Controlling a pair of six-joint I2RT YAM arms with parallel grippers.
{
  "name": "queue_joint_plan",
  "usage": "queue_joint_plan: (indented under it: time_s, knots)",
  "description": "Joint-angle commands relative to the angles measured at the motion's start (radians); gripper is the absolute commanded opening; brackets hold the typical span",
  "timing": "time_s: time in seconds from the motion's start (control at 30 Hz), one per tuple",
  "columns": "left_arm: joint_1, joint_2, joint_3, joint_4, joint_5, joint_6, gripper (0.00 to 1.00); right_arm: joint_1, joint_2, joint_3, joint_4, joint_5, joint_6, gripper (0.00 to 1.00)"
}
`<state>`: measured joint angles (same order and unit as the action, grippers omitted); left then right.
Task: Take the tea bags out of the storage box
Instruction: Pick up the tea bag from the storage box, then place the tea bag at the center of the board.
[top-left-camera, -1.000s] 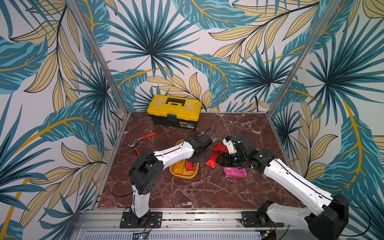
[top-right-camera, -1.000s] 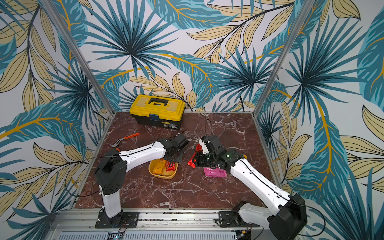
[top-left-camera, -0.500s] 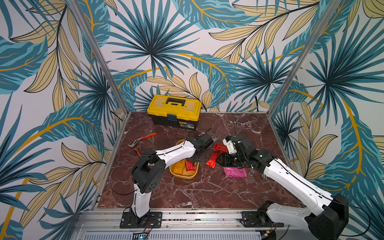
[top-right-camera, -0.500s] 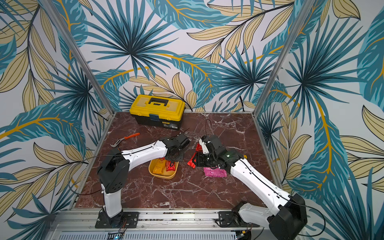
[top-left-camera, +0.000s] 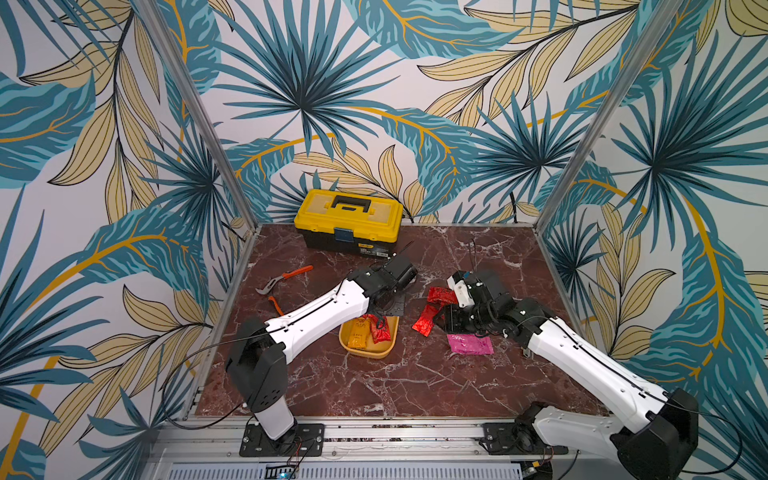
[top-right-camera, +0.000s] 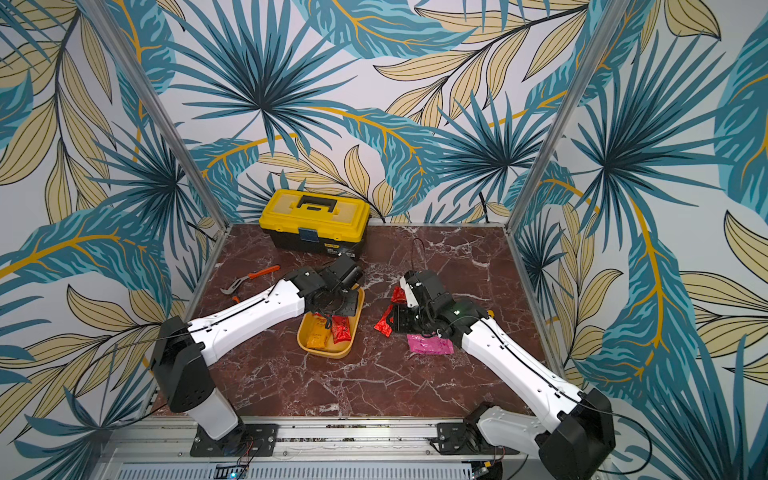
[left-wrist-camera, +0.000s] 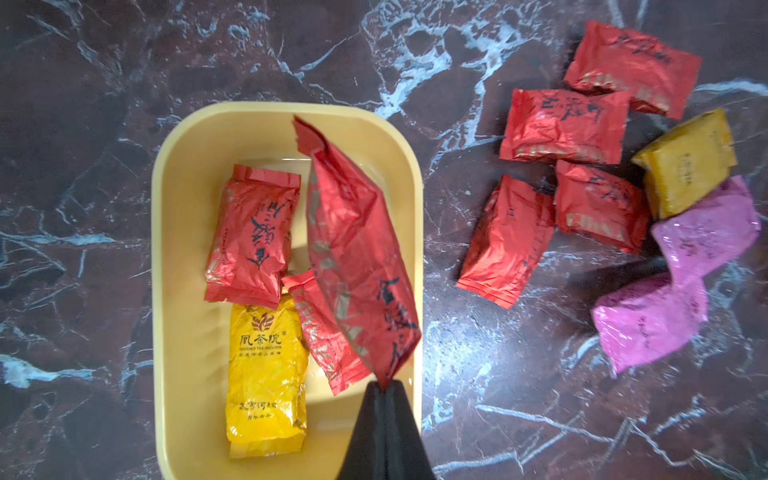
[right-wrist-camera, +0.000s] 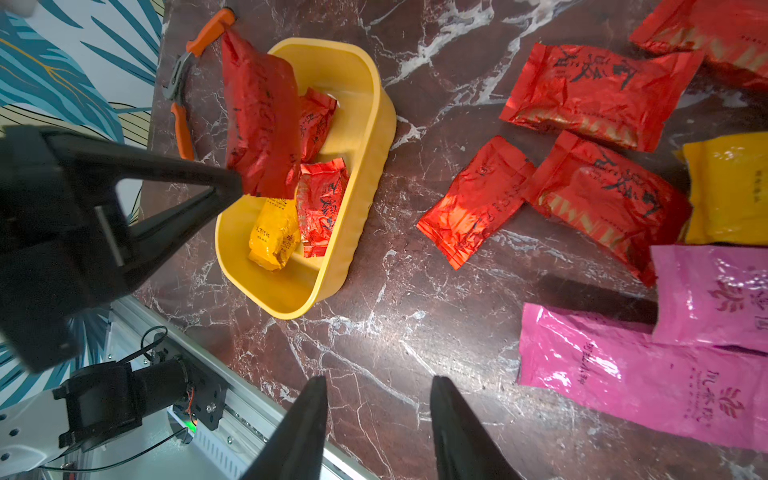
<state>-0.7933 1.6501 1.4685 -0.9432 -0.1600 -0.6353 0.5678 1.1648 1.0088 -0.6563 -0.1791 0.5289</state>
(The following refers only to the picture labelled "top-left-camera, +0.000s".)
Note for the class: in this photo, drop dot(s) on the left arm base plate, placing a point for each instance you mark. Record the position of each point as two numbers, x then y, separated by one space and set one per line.
302 440

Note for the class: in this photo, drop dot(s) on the yellow plastic storage box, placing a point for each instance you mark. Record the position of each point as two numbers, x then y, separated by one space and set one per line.
373 351

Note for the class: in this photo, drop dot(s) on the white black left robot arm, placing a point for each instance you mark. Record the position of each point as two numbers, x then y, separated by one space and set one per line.
259 357

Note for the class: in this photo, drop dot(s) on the aluminium corner post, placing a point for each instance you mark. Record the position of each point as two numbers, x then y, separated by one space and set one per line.
164 42
637 58

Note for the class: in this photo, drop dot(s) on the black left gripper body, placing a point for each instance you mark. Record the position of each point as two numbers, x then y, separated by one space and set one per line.
395 306

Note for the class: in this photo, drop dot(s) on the yellow black plastic toolbox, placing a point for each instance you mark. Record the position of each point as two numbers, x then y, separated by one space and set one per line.
349 223

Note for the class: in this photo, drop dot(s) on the orange handled water pump pliers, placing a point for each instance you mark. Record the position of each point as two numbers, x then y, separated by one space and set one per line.
267 289

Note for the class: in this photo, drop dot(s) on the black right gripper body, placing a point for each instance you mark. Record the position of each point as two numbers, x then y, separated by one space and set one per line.
459 316

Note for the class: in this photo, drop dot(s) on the aluminium front rail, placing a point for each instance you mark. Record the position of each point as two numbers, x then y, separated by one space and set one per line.
429 439

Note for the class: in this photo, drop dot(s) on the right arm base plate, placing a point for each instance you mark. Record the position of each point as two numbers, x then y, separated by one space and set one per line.
516 439

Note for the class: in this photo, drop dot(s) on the pink tea bag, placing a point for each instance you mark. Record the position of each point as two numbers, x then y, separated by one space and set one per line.
466 344

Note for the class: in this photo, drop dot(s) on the right aluminium corner post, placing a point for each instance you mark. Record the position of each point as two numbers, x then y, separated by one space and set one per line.
637 58

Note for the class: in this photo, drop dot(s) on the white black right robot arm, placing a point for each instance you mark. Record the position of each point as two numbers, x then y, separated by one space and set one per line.
650 432

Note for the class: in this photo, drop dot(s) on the red tea bag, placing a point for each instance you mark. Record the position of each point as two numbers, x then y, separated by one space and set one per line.
442 296
425 323

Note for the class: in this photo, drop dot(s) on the left aluminium corner post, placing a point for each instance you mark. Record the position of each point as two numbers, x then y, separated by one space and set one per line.
164 42

